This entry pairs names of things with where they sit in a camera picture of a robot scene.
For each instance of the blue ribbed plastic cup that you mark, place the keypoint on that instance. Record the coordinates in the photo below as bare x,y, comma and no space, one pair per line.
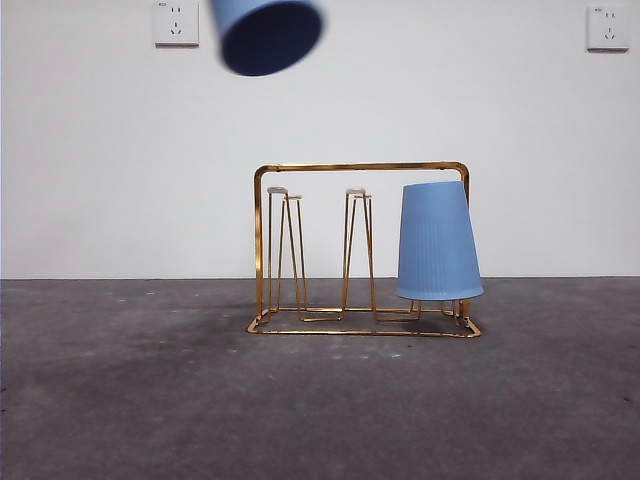
437,240
270,40

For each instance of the white wall socket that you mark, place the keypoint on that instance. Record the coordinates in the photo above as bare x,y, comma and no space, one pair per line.
176,25
608,29

